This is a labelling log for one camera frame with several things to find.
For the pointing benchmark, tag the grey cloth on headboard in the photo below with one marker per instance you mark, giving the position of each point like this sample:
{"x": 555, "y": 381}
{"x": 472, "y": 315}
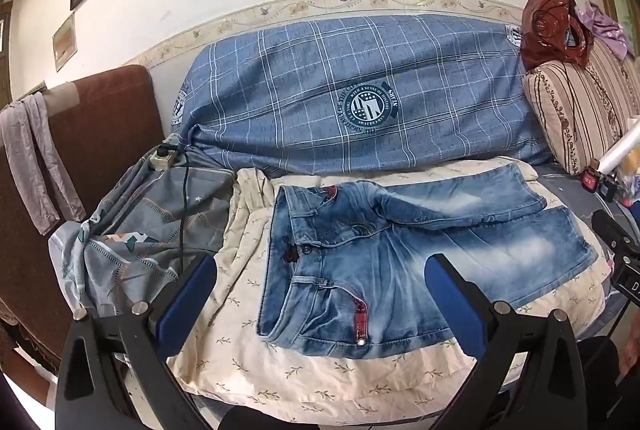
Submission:
{"x": 26, "y": 137}

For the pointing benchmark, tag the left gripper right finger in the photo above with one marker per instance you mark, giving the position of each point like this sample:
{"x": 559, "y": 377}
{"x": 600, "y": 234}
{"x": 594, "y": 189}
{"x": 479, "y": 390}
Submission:
{"x": 528, "y": 373}

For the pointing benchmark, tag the blue plaid duvet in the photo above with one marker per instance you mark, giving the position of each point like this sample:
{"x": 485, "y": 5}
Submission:
{"x": 358, "y": 94}

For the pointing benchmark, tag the cream leaf-print quilt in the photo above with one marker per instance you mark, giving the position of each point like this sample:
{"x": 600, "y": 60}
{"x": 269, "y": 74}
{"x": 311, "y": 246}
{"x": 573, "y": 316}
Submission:
{"x": 224, "y": 360}

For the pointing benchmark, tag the striped floral pillow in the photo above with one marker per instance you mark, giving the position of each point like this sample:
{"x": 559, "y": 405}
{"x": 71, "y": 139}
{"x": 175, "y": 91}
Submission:
{"x": 584, "y": 111}

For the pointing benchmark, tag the white plastic roll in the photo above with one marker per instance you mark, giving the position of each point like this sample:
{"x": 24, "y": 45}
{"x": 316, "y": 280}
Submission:
{"x": 614, "y": 155}

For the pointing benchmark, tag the grey patterned bedsheet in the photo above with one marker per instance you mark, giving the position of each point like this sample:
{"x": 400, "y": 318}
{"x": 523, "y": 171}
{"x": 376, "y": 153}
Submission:
{"x": 143, "y": 234}

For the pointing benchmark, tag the small wall picture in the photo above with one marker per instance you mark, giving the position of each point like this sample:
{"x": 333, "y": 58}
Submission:
{"x": 64, "y": 44}

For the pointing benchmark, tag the purple cloth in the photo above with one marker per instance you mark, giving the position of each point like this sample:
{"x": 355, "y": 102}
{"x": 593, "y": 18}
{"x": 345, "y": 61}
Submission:
{"x": 605, "y": 28}

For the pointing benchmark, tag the blue denim jeans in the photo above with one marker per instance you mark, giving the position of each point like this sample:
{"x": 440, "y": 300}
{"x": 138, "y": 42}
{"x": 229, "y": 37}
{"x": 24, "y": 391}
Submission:
{"x": 345, "y": 269}

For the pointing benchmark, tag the white power strip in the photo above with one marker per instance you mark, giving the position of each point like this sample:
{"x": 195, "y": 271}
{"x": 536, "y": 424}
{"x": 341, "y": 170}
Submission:
{"x": 165, "y": 155}

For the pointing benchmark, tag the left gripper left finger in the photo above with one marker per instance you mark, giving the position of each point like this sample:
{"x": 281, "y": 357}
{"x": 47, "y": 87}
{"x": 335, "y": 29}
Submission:
{"x": 91, "y": 394}

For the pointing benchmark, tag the red black small box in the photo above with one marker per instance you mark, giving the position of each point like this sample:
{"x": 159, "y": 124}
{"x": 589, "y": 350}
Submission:
{"x": 590, "y": 179}

